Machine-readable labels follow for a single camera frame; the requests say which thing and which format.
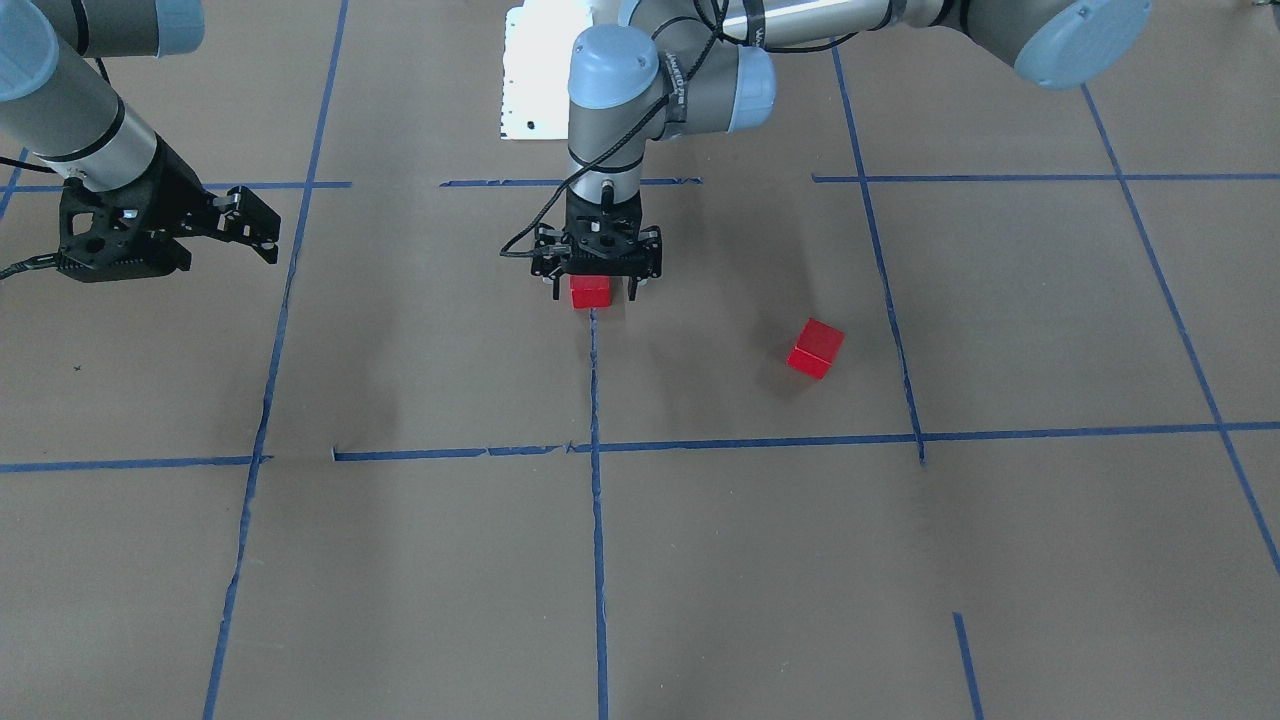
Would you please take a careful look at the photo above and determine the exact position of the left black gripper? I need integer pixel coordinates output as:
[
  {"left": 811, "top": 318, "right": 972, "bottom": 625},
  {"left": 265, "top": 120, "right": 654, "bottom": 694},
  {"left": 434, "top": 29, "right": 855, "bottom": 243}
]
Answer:
[{"left": 545, "top": 191, "right": 652, "bottom": 301}]

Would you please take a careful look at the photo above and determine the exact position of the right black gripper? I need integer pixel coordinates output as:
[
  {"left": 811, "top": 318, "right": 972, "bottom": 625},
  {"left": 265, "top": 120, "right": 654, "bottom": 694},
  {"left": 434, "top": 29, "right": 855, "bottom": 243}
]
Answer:
[{"left": 120, "top": 140, "right": 282, "bottom": 265}]

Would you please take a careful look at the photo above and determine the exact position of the red cube block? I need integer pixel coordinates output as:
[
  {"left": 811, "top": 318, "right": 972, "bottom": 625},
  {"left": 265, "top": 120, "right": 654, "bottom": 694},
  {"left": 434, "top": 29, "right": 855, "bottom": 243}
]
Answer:
[
  {"left": 570, "top": 275, "right": 613, "bottom": 310},
  {"left": 786, "top": 316, "right": 846, "bottom": 380}
]

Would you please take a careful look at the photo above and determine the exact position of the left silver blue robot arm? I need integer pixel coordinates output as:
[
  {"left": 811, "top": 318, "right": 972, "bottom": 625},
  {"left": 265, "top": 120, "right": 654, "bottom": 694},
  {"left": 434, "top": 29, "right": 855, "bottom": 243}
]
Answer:
[{"left": 500, "top": 1, "right": 1152, "bottom": 293}]

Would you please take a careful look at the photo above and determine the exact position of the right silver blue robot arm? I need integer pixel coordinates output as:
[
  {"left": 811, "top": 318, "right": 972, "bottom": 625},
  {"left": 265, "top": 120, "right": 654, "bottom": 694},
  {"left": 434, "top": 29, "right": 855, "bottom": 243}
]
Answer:
[{"left": 1, "top": 1, "right": 282, "bottom": 283}]

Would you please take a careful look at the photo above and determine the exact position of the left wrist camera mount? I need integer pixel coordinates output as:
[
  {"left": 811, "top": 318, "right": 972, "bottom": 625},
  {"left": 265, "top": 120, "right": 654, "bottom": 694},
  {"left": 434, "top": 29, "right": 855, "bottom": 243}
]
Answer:
[{"left": 530, "top": 223, "right": 663, "bottom": 282}]

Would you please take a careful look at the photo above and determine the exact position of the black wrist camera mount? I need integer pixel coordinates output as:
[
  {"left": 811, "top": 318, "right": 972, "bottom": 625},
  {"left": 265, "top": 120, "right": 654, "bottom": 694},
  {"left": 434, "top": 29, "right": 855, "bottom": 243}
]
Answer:
[{"left": 54, "top": 177, "right": 192, "bottom": 283}]

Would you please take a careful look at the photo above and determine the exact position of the white camera stand pole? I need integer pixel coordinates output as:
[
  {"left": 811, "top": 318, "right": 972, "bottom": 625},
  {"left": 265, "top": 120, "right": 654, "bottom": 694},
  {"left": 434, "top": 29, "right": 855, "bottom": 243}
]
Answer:
[{"left": 499, "top": 1, "right": 577, "bottom": 141}]

